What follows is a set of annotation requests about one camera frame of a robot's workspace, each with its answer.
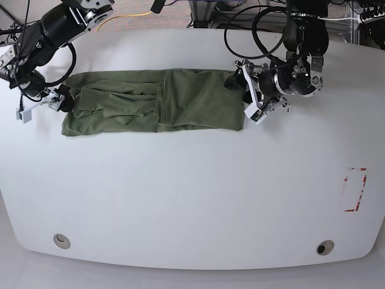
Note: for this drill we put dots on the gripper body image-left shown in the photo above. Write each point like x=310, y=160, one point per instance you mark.
x=56, y=101

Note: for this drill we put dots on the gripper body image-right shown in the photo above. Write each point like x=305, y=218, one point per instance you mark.
x=268, y=85

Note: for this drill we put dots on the olive green T-shirt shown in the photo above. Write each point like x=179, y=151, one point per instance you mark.
x=152, y=101

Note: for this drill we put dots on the black robot arm image-left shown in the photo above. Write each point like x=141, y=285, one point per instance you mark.
x=37, y=44

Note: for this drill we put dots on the black tripod leg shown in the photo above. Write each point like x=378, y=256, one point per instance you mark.
x=11, y=27

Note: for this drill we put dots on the red tape rectangle marking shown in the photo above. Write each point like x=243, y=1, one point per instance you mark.
x=353, y=188

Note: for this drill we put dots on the left grey table grommet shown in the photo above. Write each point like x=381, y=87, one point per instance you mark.
x=61, y=241

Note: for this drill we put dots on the grey table grommet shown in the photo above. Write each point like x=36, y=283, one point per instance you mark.
x=325, y=247
x=61, y=241

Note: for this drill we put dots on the white power strip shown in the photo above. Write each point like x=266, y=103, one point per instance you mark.
x=371, y=14

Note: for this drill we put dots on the right grey table grommet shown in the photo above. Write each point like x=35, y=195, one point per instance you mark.
x=325, y=247

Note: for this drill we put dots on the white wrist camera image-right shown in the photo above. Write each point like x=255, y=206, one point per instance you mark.
x=255, y=114

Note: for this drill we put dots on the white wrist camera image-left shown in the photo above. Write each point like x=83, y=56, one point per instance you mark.
x=24, y=115

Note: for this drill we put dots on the aluminium frame stand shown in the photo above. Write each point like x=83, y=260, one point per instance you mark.
x=201, y=12

